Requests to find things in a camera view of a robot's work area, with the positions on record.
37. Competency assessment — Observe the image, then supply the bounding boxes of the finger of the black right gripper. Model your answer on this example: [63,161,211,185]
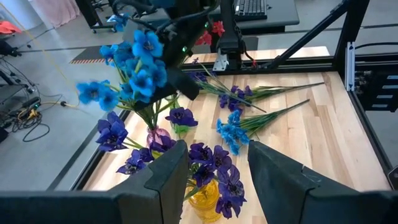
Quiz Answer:
[133,86,178,111]
[169,67,200,101]

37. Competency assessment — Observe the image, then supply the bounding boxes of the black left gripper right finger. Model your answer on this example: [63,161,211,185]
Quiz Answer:
[248,140,398,224]

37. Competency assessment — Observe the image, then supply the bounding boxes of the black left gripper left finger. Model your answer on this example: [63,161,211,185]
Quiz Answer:
[0,139,190,224]

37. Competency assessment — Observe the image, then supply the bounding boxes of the red artificial flower bunch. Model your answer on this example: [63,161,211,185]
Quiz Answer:
[194,20,226,47]

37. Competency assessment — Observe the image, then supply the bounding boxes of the blue artificial flower bunch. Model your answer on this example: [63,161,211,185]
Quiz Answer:
[215,98,311,156]
[75,79,162,131]
[98,14,181,131]

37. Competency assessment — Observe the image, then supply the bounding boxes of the pink ribbed glass vase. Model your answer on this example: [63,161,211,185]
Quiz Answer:
[146,125,172,147]

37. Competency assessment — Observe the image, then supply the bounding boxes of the yellow embossed glass vase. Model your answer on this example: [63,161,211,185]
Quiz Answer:
[186,179,223,223]

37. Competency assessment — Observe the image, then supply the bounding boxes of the black computer keyboard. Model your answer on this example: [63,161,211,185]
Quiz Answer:
[233,0,269,20]

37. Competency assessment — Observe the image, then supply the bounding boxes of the orange striped floor tape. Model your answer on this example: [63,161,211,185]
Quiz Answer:
[70,57,108,65]

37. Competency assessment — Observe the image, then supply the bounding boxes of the grey desk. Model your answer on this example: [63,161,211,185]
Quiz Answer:
[174,0,301,35]

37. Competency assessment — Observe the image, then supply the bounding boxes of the black power strip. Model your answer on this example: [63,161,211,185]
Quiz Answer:
[18,96,43,110]

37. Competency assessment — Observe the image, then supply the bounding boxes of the black control box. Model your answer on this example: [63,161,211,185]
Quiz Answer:
[354,54,398,113]

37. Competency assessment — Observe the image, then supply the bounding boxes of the pink fabric curtain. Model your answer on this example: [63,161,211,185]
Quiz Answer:
[30,0,81,29]

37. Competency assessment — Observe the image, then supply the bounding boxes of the silver aluminium extrusion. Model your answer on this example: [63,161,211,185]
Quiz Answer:
[345,42,357,93]

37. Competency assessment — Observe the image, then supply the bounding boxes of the red cloth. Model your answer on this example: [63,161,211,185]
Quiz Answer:
[0,20,22,35]

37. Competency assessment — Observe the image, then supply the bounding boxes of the white mounting bracket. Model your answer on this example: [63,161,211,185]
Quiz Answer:
[213,51,229,72]

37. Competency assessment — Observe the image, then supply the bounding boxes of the black floor cables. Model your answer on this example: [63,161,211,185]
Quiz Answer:
[0,55,52,144]

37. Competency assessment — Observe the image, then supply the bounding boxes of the black aluminium table frame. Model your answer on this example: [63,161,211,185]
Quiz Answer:
[46,0,398,191]

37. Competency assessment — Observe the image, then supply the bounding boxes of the yellow connector cable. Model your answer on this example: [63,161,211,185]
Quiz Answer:
[17,99,80,123]

